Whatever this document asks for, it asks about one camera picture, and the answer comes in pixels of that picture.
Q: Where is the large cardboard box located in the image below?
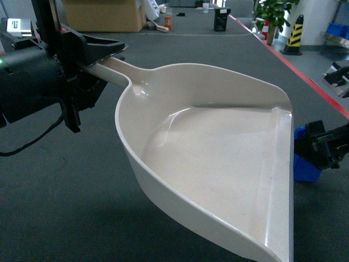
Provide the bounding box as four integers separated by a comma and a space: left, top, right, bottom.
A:
63, 0, 146, 33

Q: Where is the red white traffic cone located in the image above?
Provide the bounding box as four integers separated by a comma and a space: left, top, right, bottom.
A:
261, 20, 269, 40

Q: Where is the stainless steel shelf rack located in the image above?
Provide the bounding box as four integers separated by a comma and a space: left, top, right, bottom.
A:
319, 1, 348, 53

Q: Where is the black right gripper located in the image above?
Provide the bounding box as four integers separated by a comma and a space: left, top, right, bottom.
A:
295, 121, 348, 170

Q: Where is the white paper cup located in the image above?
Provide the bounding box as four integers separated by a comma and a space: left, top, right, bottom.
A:
202, 3, 209, 13

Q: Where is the blue storage bin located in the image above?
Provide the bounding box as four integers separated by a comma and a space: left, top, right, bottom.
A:
326, 23, 348, 40

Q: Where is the beige plastic dustpan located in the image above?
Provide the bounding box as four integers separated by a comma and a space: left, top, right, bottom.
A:
86, 58, 293, 261

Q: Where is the grey office chair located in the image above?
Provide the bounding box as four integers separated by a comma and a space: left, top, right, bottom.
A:
225, 0, 266, 40

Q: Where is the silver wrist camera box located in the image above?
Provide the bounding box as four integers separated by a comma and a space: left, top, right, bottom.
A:
6, 18, 33, 38

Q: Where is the yellow black traffic bollard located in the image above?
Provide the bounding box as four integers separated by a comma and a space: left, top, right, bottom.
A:
280, 14, 304, 56

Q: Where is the green potted plant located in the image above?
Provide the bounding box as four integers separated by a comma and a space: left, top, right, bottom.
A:
254, 0, 300, 45

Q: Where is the wooden handled brush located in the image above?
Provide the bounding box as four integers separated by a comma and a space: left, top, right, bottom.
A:
146, 21, 170, 33

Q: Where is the orange drink bottle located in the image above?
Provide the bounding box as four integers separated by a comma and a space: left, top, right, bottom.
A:
165, 15, 172, 30

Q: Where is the black box on table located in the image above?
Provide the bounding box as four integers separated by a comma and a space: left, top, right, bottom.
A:
214, 8, 231, 32

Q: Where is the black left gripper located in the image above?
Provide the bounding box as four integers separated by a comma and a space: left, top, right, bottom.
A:
1, 27, 128, 133

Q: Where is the blue plastic block part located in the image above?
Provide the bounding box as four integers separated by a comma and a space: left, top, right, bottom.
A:
293, 126, 322, 182

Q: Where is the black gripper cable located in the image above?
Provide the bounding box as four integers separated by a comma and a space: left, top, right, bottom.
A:
0, 97, 68, 157

